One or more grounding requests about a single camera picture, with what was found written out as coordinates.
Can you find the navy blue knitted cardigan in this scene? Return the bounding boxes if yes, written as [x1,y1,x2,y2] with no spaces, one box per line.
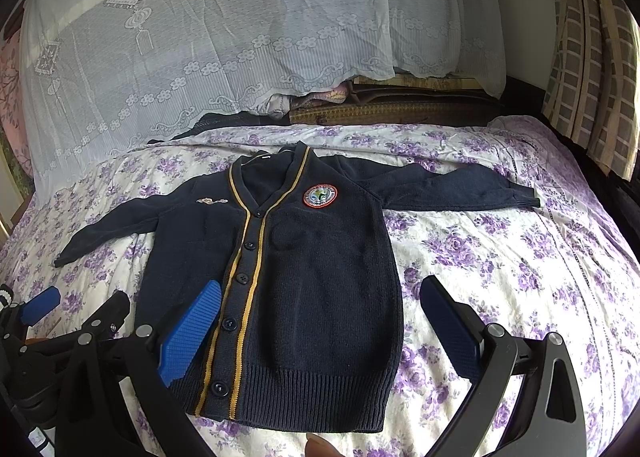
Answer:
[55,144,539,433]

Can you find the brown woven mat stack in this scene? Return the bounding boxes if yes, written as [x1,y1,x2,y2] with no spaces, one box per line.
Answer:
[288,73,500,126]

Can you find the white lace cover cloth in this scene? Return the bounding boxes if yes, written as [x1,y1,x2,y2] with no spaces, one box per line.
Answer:
[20,0,506,198]

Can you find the checkered beige curtain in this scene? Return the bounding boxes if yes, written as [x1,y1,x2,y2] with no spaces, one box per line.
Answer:
[542,0,639,180]

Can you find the person's fingertip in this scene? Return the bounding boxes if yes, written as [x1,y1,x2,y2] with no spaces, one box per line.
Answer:
[304,433,344,457]

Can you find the purple floral bed sheet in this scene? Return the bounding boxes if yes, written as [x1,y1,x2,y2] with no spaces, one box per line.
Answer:
[1,117,639,456]

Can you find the pink floral wall cloth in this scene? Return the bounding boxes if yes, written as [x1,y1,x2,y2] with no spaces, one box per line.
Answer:
[1,31,32,177]

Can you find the pink folded fabric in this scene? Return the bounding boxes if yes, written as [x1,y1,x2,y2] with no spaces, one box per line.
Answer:
[266,82,349,119]

